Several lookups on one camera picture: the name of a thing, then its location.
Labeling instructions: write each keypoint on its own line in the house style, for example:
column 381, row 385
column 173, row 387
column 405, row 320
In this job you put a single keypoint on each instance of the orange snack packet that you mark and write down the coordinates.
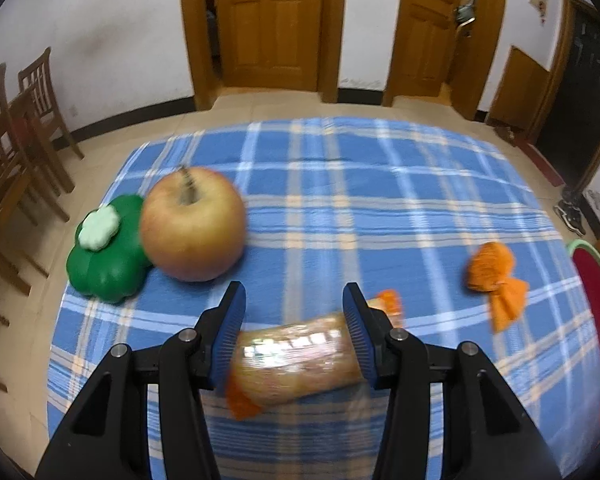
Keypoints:
column 295, row 355

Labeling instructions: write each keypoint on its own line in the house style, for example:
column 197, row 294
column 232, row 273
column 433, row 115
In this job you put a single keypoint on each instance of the wooden door frame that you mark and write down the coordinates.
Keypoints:
column 485, row 35
column 195, row 35

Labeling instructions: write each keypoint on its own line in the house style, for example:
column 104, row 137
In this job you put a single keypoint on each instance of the wooden wall panel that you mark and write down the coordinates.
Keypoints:
column 517, row 90

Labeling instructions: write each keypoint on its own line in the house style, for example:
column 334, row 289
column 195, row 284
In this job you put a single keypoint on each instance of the blue plaid tablecloth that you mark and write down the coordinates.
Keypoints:
column 330, row 210

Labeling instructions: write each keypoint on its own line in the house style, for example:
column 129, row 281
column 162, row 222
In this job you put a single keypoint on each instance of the orange crumpled wrapper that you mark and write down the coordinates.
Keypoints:
column 490, row 265

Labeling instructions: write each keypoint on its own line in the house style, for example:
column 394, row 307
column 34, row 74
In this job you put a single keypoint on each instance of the dark metal door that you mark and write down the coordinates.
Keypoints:
column 580, row 85

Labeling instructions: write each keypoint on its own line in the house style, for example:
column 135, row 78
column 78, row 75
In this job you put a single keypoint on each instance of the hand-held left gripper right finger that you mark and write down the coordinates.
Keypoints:
column 362, row 345

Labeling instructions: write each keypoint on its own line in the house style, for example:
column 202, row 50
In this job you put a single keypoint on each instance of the red-yellow apple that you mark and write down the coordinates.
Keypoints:
column 190, row 230

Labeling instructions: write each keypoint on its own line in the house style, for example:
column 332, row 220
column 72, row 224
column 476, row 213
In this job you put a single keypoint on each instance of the red bin with green rim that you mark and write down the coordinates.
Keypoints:
column 597, row 285

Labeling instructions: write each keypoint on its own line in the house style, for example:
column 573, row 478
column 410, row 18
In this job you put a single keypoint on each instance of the red doormat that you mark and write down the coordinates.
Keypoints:
column 540, row 162

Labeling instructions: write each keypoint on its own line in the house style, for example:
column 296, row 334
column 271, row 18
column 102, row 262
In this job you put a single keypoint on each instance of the brown wooden chair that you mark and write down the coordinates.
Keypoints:
column 0, row 130
column 0, row 270
column 37, row 85

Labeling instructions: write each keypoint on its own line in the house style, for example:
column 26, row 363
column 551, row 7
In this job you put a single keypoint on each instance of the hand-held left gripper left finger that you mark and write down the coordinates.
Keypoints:
column 227, row 340

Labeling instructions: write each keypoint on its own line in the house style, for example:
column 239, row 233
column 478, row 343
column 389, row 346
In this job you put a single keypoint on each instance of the wooden panel door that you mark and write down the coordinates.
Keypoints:
column 425, row 30
column 270, row 25

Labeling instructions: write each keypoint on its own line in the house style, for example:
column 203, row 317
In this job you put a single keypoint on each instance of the green pepper toy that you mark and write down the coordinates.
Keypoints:
column 105, row 270

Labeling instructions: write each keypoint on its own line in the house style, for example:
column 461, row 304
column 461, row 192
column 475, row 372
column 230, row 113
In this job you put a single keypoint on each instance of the dark shoes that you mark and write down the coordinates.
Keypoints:
column 570, row 217

